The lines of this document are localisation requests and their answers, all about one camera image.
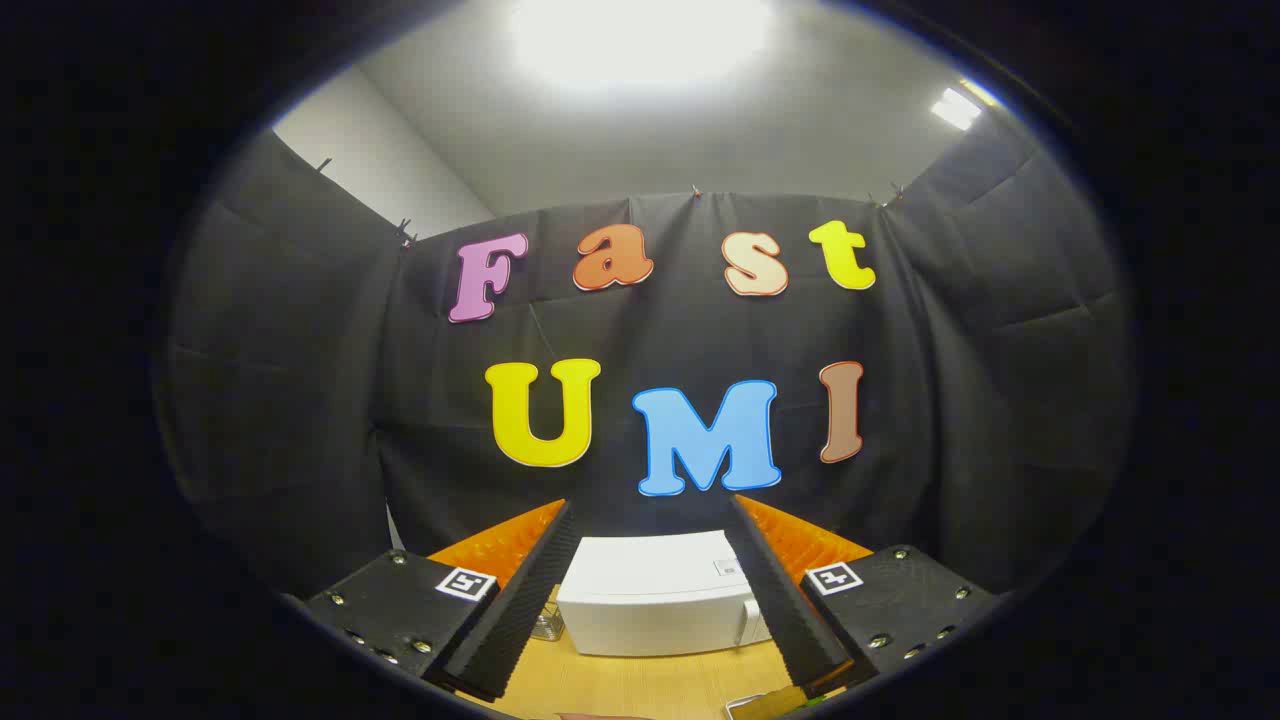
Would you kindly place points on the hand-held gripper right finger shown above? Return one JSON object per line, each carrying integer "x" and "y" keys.
{"x": 775, "y": 580}

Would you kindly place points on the ribbed metal cup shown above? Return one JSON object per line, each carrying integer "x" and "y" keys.
{"x": 547, "y": 625}

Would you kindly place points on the white microwave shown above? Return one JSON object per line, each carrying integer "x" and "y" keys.
{"x": 650, "y": 600}

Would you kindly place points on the large ceiling light panel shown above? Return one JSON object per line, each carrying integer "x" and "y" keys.
{"x": 640, "y": 40}

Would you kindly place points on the black backdrop cloth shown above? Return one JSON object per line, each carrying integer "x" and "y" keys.
{"x": 300, "y": 400}

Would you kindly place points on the small ceiling light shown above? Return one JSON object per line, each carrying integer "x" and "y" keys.
{"x": 955, "y": 107}

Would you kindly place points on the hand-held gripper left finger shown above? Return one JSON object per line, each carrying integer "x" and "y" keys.
{"x": 545, "y": 580}

